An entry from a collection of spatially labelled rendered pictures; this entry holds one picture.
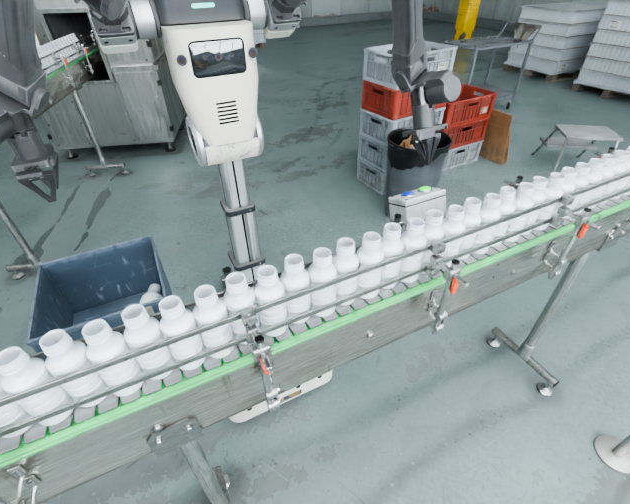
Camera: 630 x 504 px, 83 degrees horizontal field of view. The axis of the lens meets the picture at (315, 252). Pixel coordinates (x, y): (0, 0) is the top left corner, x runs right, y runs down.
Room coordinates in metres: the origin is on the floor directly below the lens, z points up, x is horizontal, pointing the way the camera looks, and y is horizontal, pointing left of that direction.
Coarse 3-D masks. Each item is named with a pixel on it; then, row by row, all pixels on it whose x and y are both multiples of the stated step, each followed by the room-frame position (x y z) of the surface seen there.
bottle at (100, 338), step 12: (96, 324) 0.39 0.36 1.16; (84, 336) 0.36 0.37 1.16; (96, 336) 0.36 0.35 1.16; (108, 336) 0.37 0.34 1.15; (120, 336) 0.39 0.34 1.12; (96, 348) 0.36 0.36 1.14; (108, 348) 0.36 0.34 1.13; (120, 348) 0.37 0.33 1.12; (96, 360) 0.35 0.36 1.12; (108, 360) 0.35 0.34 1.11; (132, 360) 0.38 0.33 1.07; (108, 372) 0.35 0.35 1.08; (120, 372) 0.35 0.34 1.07; (132, 372) 0.37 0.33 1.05; (108, 384) 0.35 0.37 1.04
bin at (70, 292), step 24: (144, 240) 0.91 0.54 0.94; (48, 264) 0.80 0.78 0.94; (72, 264) 0.82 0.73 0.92; (96, 264) 0.85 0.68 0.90; (120, 264) 0.87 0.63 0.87; (144, 264) 0.90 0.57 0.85; (48, 288) 0.75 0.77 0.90; (72, 288) 0.81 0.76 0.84; (96, 288) 0.83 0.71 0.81; (120, 288) 0.86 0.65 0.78; (144, 288) 0.89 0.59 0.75; (168, 288) 0.82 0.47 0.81; (48, 312) 0.67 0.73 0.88; (72, 312) 0.79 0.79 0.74; (96, 312) 0.80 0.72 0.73; (120, 312) 0.60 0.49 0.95; (72, 336) 0.55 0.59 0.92
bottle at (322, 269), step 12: (324, 252) 0.57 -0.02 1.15; (312, 264) 0.56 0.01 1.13; (324, 264) 0.54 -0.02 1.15; (312, 276) 0.54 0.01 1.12; (324, 276) 0.53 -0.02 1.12; (336, 276) 0.55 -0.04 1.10; (324, 288) 0.53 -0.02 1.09; (312, 300) 0.54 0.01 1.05; (324, 300) 0.53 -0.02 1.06; (324, 312) 0.53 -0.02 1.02
